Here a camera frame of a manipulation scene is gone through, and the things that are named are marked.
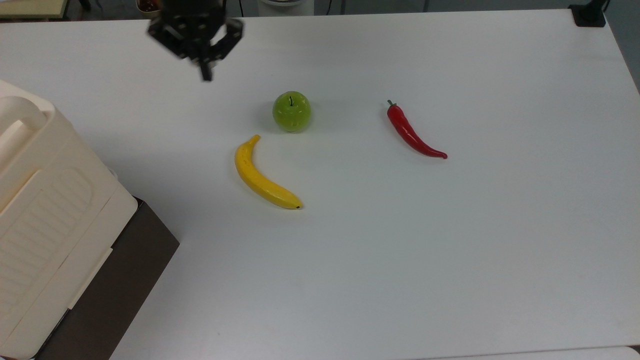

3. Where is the red toy chili pepper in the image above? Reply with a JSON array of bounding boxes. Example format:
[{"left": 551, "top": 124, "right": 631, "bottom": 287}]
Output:
[{"left": 386, "top": 99, "right": 449, "bottom": 160}]

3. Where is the cream plastic container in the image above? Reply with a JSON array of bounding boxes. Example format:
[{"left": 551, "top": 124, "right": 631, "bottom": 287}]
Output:
[{"left": 0, "top": 79, "right": 139, "bottom": 360}]

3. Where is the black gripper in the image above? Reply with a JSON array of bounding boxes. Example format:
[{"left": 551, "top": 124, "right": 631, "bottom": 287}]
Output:
[{"left": 147, "top": 0, "right": 245, "bottom": 82}]

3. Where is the dark brown drawer box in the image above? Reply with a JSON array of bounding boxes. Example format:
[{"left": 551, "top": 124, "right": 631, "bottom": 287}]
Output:
[{"left": 35, "top": 197, "right": 180, "bottom": 360}]

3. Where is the green toy apple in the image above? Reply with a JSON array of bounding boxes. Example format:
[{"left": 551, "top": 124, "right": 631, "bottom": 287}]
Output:
[{"left": 272, "top": 90, "right": 312, "bottom": 133}]

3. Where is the white round base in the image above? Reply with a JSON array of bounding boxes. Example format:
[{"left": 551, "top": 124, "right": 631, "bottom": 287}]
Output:
[{"left": 257, "top": 0, "right": 316, "bottom": 17}]

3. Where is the yellow toy banana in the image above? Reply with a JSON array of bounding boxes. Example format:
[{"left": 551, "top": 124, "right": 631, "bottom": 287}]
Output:
[{"left": 234, "top": 134, "right": 304, "bottom": 210}]

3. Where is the light wooden board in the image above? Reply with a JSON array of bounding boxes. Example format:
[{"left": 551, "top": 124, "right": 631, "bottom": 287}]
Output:
[{"left": 0, "top": 0, "right": 69, "bottom": 21}]

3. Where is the black table clamp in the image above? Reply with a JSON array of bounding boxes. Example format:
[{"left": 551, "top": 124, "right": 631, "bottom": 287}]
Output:
[{"left": 569, "top": 0, "right": 609, "bottom": 28}]

